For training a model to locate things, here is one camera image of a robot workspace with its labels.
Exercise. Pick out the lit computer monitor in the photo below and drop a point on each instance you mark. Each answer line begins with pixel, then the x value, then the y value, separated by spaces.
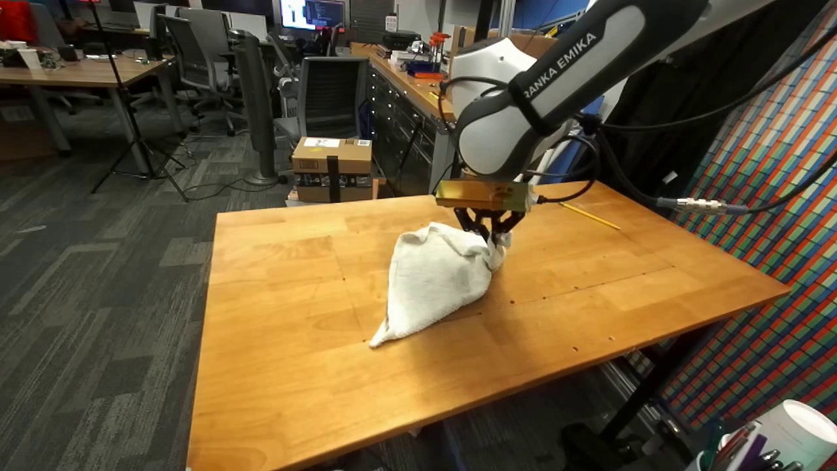
pixel 304 11

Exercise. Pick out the yellow pencil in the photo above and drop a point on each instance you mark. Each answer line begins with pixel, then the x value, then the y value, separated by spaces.
pixel 597 219

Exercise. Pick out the black fabric drape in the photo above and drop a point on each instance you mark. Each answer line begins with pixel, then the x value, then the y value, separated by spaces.
pixel 682 96

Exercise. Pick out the black clamped pole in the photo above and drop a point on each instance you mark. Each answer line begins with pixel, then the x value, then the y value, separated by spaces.
pixel 334 179

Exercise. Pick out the grey office chair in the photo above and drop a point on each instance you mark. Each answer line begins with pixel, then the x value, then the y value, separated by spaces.
pixel 198 54

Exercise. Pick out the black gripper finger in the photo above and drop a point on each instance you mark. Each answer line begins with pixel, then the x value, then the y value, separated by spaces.
pixel 475 222
pixel 509 227

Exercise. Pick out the brown box under desk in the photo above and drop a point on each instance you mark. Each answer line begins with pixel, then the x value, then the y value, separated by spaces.
pixel 28 136

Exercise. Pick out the black metal table frame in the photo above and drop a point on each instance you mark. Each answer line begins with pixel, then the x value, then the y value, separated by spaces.
pixel 644 401

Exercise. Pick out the large cardboard box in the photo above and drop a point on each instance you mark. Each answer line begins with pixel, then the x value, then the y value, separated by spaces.
pixel 533 41

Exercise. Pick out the multicolour patterned partition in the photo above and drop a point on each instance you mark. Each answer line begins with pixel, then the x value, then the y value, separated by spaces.
pixel 768 264

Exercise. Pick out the blue foam panel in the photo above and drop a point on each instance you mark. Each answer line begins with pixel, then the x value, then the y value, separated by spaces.
pixel 592 107

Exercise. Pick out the white paper cup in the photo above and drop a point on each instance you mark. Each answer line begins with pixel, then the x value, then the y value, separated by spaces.
pixel 802 427

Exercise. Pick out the black tripod stand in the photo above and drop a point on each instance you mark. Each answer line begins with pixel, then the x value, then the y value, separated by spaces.
pixel 125 96

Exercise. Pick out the wooden office desk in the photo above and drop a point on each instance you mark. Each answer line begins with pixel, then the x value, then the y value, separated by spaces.
pixel 79 73

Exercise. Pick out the red fabric item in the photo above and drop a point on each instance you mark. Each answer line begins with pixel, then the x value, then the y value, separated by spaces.
pixel 16 19

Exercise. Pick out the wooden camera mount plate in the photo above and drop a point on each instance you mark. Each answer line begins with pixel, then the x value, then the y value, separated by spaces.
pixel 479 194

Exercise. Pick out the white cloth towel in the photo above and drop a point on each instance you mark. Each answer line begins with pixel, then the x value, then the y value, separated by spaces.
pixel 427 279

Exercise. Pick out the tall grey chair back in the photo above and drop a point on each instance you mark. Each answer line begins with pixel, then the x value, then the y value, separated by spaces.
pixel 257 96

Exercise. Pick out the grey cabinet with wooden top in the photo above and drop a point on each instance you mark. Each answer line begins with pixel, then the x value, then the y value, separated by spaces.
pixel 401 141

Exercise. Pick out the small cardboard box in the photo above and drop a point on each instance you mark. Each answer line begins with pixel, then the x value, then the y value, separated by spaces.
pixel 316 158

